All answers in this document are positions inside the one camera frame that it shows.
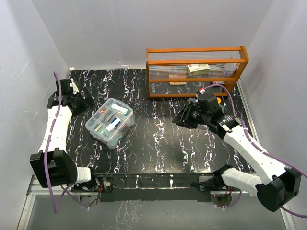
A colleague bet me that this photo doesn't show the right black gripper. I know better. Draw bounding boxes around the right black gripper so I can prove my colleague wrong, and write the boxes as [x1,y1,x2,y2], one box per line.
[172,101,210,129]

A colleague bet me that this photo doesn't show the small green medicine box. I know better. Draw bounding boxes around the small green medicine box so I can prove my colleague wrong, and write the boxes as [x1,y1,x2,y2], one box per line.
[95,124,103,132]

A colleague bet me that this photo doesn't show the clear plastic tray insert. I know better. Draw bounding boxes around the clear plastic tray insert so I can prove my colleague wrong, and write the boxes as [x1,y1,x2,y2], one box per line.
[85,97,134,142]

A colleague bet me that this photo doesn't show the clear plastic medicine kit box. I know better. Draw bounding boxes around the clear plastic medicine kit box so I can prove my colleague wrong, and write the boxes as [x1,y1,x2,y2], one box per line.
[85,97,135,150]

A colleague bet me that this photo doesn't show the white blue cylinder bottle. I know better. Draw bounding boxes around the white blue cylinder bottle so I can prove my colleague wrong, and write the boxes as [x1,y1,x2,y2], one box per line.
[106,117,121,132]

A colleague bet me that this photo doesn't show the white green sachet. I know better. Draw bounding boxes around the white green sachet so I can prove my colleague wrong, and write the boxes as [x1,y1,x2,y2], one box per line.
[111,103,128,115]

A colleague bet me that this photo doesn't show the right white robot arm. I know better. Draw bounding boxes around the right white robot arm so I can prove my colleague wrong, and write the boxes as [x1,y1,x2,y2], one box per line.
[172,93,302,212]

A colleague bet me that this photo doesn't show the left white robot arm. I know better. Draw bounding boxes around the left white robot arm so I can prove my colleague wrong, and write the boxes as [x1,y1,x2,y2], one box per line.
[30,79,99,191]

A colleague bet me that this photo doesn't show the beige medicine box on shelf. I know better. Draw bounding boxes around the beige medicine box on shelf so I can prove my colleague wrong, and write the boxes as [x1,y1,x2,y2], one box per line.
[187,64,210,76]

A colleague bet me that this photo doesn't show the flat wooden piece under shelf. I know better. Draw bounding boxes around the flat wooden piece under shelf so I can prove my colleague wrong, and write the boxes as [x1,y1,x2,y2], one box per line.
[169,81,187,86]

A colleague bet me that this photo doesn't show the red white box under shelf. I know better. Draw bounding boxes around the red white box under shelf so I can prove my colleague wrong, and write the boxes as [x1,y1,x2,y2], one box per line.
[210,81,225,85]

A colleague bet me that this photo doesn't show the orange wooden shelf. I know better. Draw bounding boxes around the orange wooden shelf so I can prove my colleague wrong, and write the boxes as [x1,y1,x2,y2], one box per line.
[146,46,249,99]

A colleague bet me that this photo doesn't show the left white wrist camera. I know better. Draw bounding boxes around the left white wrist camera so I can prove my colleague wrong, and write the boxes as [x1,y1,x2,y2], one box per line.
[69,79,79,95]

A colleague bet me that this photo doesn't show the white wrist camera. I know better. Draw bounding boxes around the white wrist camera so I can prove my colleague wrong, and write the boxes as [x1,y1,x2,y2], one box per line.
[69,79,79,95]
[196,87,206,98]

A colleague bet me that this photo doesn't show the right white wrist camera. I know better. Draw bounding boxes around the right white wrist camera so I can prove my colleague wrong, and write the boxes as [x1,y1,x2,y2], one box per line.
[196,87,206,98]

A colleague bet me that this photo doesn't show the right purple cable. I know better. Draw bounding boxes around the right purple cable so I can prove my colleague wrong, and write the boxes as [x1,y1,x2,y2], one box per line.
[203,84,307,219]

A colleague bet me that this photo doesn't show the purple cable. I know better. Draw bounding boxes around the purple cable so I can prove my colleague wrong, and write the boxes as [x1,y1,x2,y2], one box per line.
[42,71,72,213]
[203,84,307,219]

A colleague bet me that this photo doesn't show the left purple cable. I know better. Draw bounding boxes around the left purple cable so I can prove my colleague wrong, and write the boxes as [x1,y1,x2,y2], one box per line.
[42,71,72,213]

